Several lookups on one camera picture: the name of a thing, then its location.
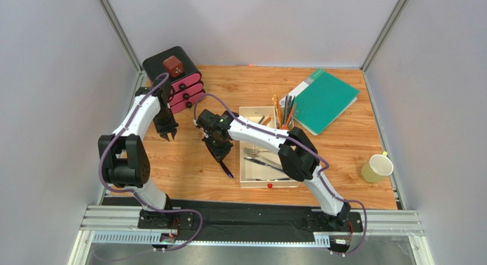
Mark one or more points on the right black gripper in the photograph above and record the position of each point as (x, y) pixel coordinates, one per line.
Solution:
(218, 151)

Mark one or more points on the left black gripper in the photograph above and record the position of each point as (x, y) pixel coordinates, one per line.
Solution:
(163, 130)

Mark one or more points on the blue serrated knife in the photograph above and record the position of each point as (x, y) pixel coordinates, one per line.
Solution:
(224, 167)

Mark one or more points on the orange chopstick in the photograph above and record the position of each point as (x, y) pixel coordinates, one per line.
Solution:
(266, 121)

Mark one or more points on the silver table knife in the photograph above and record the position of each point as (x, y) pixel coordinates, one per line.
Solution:
(259, 162)

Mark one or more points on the gold ornate spoon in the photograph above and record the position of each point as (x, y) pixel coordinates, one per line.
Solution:
(277, 108)

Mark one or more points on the black spoon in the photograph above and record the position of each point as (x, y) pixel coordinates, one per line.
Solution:
(286, 108)

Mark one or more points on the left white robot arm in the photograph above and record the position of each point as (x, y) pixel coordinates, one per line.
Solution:
(124, 165)

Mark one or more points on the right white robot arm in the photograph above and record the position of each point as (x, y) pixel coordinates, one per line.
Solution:
(298, 156)

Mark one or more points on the silver fork diagonal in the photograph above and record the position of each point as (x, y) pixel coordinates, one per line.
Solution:
(256, 154)

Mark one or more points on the black pink drawer box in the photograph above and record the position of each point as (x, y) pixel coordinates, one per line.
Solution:
(187, 87)

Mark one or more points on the white divided utensil tray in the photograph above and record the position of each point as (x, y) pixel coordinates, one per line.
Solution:
(249, 169)

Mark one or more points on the brown cube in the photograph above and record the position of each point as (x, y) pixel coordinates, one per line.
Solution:
(173, 66)

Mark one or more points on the silver fork front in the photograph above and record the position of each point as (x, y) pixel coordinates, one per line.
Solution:
(266, 180)

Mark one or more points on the green notebook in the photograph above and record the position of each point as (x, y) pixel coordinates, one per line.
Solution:
(320, 99)

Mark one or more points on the yellow-green mug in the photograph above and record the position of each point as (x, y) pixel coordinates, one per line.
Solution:
(377, 168)

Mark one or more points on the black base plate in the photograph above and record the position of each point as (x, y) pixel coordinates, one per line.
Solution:
(240, 222)

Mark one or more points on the aluminium frame rail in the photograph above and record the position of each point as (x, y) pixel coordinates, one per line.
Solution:
(108, 234)

